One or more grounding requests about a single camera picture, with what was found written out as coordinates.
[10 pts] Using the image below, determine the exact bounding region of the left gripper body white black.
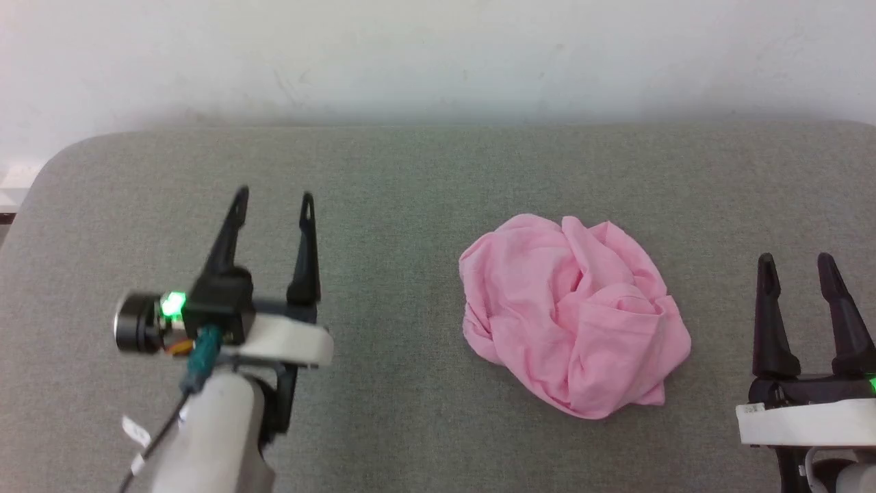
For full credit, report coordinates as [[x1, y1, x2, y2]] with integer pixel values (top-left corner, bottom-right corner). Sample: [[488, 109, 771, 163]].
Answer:
[[114, 292, 335, 440]]

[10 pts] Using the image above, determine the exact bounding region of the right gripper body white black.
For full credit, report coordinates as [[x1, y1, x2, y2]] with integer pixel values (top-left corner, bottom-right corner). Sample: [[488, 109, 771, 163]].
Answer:
[[736, 372, 876, 493]]

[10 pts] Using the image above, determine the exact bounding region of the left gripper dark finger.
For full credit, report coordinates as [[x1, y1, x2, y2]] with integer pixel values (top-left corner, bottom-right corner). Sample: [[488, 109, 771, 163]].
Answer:
[[286, 192, 322, 307], [203, 185, 250, 279]]

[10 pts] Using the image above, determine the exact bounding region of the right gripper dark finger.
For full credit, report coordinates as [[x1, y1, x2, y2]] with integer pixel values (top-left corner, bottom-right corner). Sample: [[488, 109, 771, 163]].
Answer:
[[751, 253, 801, 379], [817, 252, 876, 376]]

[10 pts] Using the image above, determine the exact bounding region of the pink garment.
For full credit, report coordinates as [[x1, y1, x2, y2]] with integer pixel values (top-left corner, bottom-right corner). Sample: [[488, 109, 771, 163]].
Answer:
[[459, 213, 692, 420]]

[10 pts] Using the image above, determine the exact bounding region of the grey fabric sofa cushion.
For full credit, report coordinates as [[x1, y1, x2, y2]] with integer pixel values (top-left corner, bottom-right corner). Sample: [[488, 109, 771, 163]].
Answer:
[[0, 122, 876, 493]]

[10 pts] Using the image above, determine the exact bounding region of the white skirting block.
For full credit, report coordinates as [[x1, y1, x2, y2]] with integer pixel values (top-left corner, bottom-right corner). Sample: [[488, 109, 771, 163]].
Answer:
[[0, 163, 43, 213]]

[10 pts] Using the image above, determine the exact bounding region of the black cable with teal connector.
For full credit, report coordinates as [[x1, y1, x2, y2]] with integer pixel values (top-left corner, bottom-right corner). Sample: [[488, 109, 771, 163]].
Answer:
[[118, 325, 224, 493]]

